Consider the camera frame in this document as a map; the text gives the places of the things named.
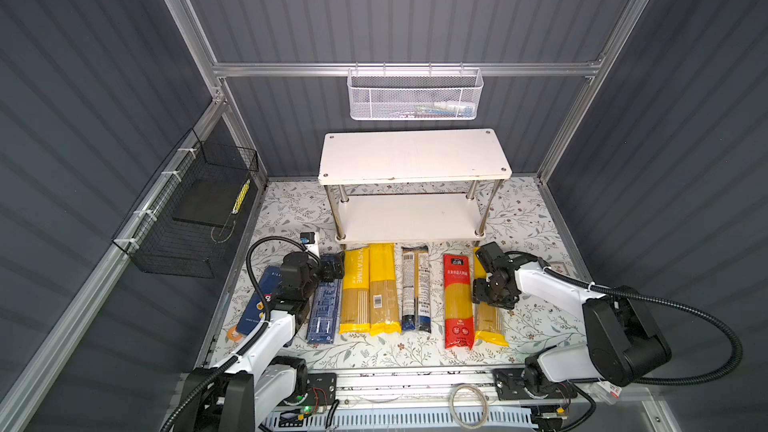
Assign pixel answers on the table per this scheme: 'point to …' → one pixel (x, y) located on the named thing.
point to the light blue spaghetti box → (324, 310)
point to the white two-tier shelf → (411, 186)
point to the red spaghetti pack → (458, 301)
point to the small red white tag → (607, 392)
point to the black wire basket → (178, 227)
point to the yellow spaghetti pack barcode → (384, 300)
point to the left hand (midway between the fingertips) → (331, 254)
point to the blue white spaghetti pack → (416, 289)
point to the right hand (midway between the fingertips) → (487, 300)
